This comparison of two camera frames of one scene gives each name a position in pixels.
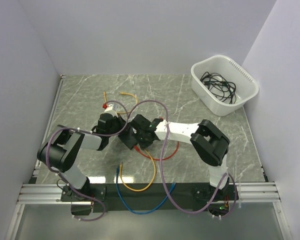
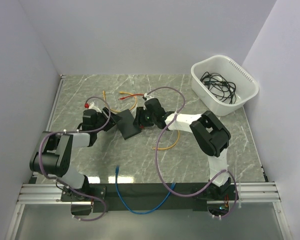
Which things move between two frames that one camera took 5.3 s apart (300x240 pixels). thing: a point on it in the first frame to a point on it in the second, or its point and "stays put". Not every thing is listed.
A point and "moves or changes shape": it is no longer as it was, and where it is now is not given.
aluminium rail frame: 32,193 stays put
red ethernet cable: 137,149 to 121,98
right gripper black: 144,145 to 140,114
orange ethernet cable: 149,185 to 172,146
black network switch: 129,137 moves or changes shape
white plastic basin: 222,85 stays put
